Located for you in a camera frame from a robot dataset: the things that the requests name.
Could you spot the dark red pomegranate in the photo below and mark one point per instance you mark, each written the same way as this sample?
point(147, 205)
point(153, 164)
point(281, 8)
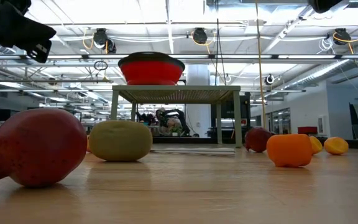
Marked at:
point(39, 149)
point(256, 140)

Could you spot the green perforated metal shelf riser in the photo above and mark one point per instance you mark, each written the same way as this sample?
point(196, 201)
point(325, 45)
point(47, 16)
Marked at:
point(176, 90)

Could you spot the red collapsible bowl grey rim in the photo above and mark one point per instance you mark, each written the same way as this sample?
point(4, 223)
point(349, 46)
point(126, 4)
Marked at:
point(151, 71)

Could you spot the black aluminium rig frame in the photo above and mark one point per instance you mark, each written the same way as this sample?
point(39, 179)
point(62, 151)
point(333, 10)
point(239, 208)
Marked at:
point(197, 140)

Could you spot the brown kiwi fruit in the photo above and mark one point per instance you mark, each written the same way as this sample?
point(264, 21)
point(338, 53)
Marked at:
point(120, 141)

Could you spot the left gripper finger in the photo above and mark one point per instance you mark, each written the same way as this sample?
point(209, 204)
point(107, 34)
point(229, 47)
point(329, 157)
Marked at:
point(23, 28)

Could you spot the red box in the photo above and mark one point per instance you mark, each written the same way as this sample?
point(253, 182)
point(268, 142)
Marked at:
point(307, 130)

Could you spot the orange tangerine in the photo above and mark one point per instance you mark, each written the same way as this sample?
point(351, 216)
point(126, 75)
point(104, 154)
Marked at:
point(289, 151)

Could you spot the person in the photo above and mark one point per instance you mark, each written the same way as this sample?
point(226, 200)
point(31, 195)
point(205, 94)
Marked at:
point(169, 123)

